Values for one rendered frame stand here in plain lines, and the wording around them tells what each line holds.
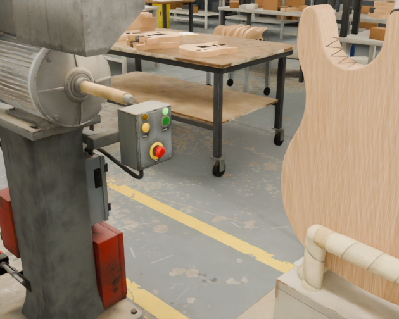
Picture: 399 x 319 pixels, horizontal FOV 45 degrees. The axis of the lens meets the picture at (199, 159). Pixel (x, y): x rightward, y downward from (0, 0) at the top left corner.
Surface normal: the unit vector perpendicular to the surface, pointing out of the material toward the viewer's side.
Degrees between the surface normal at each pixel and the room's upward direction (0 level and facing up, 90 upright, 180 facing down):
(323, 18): 70
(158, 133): 90
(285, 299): 90
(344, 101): 90
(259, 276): 0
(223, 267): 0
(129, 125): 90
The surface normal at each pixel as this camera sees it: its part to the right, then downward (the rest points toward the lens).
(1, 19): -0.69, 0.28
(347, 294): 0.00, -0.92
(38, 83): 0.32, 0.30
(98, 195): 0.73, 0.26
